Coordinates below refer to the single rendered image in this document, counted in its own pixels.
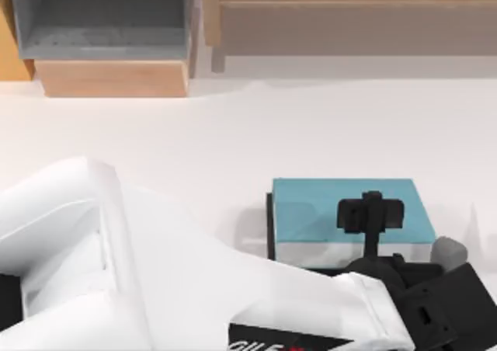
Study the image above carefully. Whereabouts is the blue book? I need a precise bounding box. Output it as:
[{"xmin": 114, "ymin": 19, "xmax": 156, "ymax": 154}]
[{"xmin": 266, "ymin": 177, "xmax": 438, "ymax": 271}]

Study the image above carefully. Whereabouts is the wooden open shelf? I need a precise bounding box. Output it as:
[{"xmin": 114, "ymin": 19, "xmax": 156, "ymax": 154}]
[{"xmin": 203, "ymin": 0, "xmax": 497, "ymax": 75}]

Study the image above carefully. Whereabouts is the pale wooden drawer front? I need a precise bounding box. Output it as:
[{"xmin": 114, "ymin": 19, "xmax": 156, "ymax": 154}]
[{"xmin": 35, "ymin": 58, "xmax": 190, "ymax": 99}]

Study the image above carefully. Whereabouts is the wooden cupboard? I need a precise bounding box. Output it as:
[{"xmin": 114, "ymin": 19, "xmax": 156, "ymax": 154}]
[{"xmin": 0, "ymin": 0, "xmax": 38, "ymax": 82}]

